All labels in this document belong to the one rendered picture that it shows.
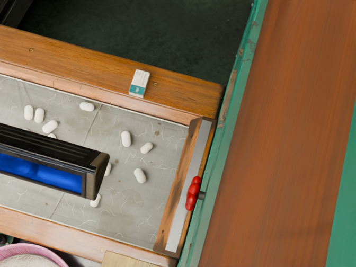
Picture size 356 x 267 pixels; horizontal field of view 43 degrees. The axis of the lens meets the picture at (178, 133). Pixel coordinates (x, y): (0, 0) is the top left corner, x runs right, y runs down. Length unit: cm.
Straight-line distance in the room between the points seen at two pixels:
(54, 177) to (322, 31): 61
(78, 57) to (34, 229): 41
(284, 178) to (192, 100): 93
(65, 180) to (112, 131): 38
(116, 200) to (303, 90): 91
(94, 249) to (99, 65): 43
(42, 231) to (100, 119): 29
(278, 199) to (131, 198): 91
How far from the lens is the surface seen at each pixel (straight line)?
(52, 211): 109
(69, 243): 105
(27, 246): 107
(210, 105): 109
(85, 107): 111
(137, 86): 108
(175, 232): 93
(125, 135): 107
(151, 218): 105
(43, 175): 75
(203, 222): 52
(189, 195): 54
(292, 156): 16
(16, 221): 108
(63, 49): 117
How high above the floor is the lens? 179
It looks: 75 degrees down
